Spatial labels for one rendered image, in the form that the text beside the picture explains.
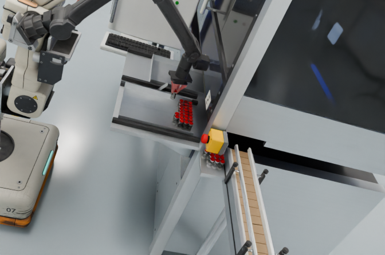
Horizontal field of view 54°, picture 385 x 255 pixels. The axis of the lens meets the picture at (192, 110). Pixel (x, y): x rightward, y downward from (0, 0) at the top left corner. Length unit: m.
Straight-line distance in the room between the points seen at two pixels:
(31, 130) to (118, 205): 0.70
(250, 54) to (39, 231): 1.53
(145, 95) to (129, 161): 0.98
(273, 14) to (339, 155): 0.78
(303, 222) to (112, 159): 1.35
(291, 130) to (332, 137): 0.19
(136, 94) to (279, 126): 0.70
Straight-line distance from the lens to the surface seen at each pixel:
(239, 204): 1.49
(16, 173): 2.21
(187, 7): 2.41
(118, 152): 2.80
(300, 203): 2.06
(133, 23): 2.48
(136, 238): 2.39
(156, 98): 1.88
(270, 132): 1.67
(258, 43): 1.41
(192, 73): 2.19
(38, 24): 1.52
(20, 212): 2.18
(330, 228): 2.29
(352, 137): 1.81
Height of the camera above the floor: 1.95
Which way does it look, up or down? 35 degrees down
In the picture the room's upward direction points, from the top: 23 degrees clockwise
